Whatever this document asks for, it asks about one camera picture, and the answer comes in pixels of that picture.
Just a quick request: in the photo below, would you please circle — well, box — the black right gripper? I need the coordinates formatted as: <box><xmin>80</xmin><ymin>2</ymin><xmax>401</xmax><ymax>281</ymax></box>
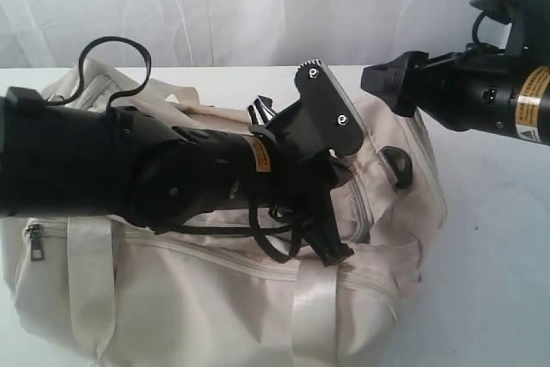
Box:
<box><xmin>360</xmin><ymin>51</ymin><xmax>523</xmax><ymax>133</ymax></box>

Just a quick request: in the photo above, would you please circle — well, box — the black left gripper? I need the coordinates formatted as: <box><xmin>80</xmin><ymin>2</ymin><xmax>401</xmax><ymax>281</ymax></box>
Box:
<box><xmin>244</xmin><ymin>94</ymin><xmax>356</xmax><ymax>267</ymax></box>

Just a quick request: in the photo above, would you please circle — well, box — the cream fabric duffel bag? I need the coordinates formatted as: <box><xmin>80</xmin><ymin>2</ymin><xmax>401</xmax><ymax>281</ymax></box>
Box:
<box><xmin>0</xmin><ymin>59</ymin><xmax>448</xmax><ymax>367</ymax></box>

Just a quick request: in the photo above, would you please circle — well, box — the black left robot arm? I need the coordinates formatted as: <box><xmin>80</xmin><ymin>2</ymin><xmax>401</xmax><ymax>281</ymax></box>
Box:
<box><xmin>1</xmin><ymin>88</ymin><xmax>352</xmax><ymax>266</ymax></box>

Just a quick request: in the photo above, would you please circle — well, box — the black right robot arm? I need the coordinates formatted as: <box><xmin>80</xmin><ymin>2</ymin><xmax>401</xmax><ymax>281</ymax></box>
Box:
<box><xmin>360</xmin><ymin>0</ymin><xmax>549</xmax><ymax>145</ymax></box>

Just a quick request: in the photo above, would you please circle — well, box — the white backdrop curtain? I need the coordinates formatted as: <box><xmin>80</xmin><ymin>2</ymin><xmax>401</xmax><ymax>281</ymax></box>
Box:
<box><xmin>1</xmin><ymin>0</ymin><xmax>477</xmax><ymax>68</ymax></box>

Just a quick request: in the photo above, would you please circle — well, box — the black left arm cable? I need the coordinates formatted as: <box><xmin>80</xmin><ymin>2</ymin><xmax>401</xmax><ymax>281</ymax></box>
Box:
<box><xmin>76</xmin><ymin>36</ymin><xmax>310</xmax><ymax>264</ymax></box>

